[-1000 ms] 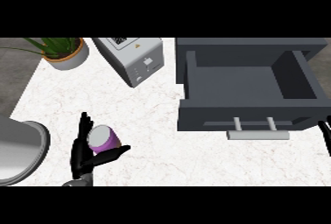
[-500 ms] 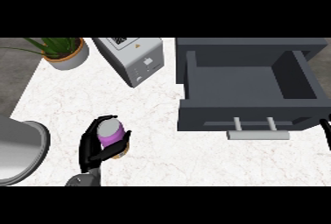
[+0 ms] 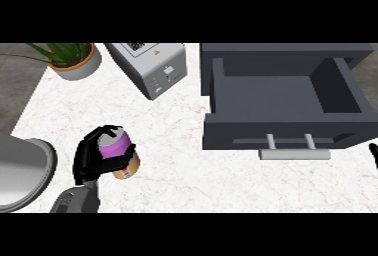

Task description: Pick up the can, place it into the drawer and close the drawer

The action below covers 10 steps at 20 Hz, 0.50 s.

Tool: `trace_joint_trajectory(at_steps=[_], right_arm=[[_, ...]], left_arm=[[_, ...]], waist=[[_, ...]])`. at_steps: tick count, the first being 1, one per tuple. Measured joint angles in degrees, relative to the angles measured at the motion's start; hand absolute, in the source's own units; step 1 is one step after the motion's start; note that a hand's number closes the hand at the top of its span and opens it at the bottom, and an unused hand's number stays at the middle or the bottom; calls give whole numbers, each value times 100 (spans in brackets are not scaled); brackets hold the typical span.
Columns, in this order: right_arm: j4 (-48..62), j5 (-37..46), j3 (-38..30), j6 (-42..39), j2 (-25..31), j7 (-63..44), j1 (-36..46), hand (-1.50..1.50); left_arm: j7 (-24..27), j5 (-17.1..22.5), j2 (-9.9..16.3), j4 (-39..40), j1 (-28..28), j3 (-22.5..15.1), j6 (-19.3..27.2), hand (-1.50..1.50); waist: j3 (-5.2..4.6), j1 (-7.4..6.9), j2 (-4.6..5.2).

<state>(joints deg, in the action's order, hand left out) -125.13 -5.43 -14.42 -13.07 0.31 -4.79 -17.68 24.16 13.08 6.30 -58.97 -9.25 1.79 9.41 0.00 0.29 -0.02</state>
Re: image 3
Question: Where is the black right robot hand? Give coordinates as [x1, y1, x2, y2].
[368, 142, 378, 162]

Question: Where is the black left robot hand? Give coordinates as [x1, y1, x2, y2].
[71, 124, 137, 186]

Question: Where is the purple and orange can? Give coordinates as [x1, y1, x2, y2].
[96, 129, 142, 181]

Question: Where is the dark grey drawer front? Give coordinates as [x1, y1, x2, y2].
[202, 112, 378, 151]

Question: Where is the dark grey open drawer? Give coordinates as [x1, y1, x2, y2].
[202, 57, 378, 151]

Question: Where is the large grey round pot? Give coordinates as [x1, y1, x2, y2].
[0, 132, 59, 214]

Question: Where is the green potted plant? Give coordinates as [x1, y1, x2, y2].
[0, 43, 103, 82]

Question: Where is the grey toaster appliance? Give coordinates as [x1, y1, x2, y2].
[103, 43, 189, 101]

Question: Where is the pale grey drawer handle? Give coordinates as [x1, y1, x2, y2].
[259, 133, 332, 161]

